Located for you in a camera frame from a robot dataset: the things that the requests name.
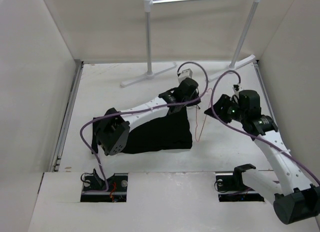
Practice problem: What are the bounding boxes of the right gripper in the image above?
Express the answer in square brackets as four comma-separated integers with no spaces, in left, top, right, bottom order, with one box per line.
[203,94,247,124]

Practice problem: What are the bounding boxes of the pink wire hanger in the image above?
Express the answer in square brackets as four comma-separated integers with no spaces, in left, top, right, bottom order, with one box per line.
[193,88,213,143]

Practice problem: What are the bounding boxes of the black trousers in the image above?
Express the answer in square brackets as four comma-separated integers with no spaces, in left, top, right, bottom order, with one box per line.
[91,107,193,156]

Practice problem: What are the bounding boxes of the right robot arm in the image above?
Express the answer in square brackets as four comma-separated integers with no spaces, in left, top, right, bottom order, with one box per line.
[204,90,320,225]

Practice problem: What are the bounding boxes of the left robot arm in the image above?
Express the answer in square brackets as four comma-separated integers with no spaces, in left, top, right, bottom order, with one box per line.
[91,78,200,156]

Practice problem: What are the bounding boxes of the white clothes rack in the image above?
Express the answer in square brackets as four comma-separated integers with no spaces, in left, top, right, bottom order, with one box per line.
[120,0,264,88]

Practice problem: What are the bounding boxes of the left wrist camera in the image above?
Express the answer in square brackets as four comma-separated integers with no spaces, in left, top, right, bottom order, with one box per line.
[177,68,193,83]

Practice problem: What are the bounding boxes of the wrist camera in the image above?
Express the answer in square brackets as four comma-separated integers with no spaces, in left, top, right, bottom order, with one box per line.
[232,83,243,94]
[177,68,193,83]

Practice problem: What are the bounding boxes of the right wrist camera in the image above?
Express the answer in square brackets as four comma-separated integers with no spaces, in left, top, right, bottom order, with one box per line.
[232,83,243,94]

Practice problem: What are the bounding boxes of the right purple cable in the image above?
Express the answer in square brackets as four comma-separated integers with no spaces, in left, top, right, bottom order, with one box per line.
[210,69,320,190]

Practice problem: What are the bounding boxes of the purple cable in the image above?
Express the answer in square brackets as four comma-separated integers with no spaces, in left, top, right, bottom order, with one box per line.
[79,61,213,192]
[210,69,320,190]

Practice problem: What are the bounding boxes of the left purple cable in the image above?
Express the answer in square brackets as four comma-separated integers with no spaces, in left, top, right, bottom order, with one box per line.
[79,61,213,192]

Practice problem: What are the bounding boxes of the aluminium table rail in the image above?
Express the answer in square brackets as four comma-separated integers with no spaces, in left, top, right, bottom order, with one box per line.
[48,59,84,172]

